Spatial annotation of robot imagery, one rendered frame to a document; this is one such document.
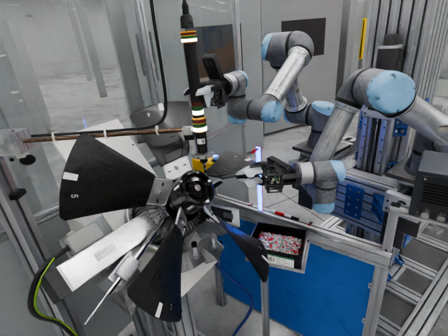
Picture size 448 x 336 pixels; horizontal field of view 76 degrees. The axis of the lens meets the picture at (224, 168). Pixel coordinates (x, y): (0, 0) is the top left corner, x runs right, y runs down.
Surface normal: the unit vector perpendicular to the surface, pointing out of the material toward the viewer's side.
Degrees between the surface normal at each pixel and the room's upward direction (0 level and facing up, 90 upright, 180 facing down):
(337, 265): 90
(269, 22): 90
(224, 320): 0
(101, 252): 50
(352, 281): 90
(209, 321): 0
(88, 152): 71
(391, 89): 86
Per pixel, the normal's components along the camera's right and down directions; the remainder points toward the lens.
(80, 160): 0.49, 0.04
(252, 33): 0.47, 0.34
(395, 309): -0.08, -0.90
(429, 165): -0.23, -0.77
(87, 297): 0.80, 0.19
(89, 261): 0.56, -0.43
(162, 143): -0.16, -0.28
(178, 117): 0.02, -0.46
